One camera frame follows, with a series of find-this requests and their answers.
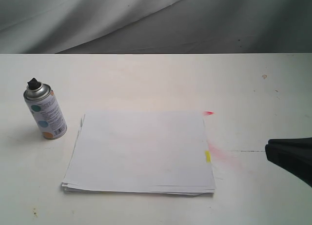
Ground white spray paint can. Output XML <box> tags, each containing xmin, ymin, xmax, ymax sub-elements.
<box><xmin>23</xmin><ymin>78</ymin><xmax>67</xmax><ymax>140</ymax></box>

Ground white paper stack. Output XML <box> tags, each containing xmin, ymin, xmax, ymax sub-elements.
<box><xmin>62</xmin><ymin>111</ymin><xmax>215</xmax><ymax>195</ymax></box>

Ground white backdrop cloth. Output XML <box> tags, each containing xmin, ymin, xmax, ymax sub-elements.
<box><xmin>0</xmin><ymin>0</ymin><xmax>180</xmax><ymax>54</ymax></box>

